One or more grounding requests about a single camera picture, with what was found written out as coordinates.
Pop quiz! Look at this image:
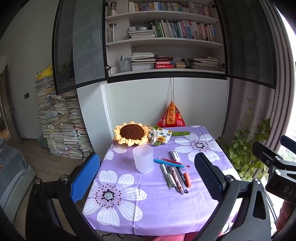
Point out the translucent white plastic cup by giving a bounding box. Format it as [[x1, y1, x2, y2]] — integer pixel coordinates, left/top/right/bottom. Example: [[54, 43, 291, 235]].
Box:
[[132, 145, 154, 174]]

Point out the red pen clear cap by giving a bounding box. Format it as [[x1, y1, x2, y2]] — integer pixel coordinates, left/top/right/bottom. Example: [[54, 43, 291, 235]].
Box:
[[161, 158, 190, 168]]

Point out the blue pen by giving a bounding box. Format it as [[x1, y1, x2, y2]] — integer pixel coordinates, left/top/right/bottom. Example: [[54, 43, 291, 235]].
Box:
[[154, 159, 185, 168]]

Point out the orange small marker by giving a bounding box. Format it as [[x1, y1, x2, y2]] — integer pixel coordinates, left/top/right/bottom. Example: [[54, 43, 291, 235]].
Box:
[[184, 172, 191, 187]]

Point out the clear grey gel pen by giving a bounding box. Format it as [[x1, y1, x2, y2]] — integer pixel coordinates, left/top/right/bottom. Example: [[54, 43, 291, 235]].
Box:
[[165, 166, 180, 192]]

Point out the green white pen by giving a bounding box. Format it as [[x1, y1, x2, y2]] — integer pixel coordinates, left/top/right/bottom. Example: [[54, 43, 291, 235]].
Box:
[[161, 164, 173, 189]]

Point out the white correction tape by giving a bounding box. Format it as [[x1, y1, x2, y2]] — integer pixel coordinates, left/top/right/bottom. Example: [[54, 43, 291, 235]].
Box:
[[171, 150, 181, 163]]

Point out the pink patterned pen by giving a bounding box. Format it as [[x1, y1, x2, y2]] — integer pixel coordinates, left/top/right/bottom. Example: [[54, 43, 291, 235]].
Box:
[[169, 166, 184, 195]]

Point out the black pen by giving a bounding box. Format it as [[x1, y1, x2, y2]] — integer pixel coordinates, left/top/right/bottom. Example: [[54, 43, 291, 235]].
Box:
[[175, 167, 189, 194]]

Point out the person's hand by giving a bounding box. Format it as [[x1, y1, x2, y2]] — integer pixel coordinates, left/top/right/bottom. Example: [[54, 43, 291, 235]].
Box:
[[276, 200, 295, 231]]

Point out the stacked books pile on floor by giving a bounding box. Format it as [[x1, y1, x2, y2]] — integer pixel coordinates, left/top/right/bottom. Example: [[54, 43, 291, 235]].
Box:
[[36, 77, 93, 160]]

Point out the crochet sunflower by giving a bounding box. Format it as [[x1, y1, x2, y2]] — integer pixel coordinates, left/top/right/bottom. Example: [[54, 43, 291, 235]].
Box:
[[113, 121, 149, 147]]

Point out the potted green plant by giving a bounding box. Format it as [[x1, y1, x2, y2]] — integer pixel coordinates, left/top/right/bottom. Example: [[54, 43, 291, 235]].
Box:
[[216, 98, 271, 182]]

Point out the purple floral tablecloth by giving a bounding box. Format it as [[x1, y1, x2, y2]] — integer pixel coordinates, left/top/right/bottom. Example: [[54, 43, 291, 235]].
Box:
[[83, 126, 239, 236]]

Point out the grey bed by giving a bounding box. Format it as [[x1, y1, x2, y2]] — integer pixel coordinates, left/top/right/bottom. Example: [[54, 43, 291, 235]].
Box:
[[1, 138, 36, 223]]

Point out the sunflower greeting card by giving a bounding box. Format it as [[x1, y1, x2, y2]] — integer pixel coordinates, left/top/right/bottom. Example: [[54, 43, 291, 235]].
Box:
[[157, 128, 173, 144]]

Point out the curtain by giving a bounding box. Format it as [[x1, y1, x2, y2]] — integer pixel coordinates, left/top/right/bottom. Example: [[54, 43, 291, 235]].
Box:
[[217, 1, 295, 150]]

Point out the red triangular lucky pouch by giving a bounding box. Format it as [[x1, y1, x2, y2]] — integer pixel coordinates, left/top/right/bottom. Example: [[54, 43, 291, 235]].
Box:
[[157, 101, 186, 128]]

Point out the green crochet stem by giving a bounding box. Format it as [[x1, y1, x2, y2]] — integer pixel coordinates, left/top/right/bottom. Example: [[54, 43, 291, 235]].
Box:
[[171, 131, 190, 137]]

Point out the yellow plush toy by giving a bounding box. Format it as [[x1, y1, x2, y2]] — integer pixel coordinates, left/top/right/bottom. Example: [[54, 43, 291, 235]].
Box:
[[35, 65, 53, 80]]

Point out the glass cabinet door left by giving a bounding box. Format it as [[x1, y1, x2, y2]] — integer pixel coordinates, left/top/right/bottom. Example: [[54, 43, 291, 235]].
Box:
[[52, 0, 108, 94]]

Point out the glass cabinet door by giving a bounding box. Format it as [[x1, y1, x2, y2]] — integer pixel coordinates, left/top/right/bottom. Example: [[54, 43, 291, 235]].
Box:
[[216, 1, 276, 88], [52, 0, 108, 94]]

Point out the white bookshelf cabinet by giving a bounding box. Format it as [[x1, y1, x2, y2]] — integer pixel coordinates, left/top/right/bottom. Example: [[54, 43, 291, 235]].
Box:
[[77, 1, 230, 155]]

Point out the glass cabinet door right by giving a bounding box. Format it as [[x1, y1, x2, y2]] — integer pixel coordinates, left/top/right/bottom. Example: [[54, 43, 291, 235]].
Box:
[[216, 1, 276, 88]]

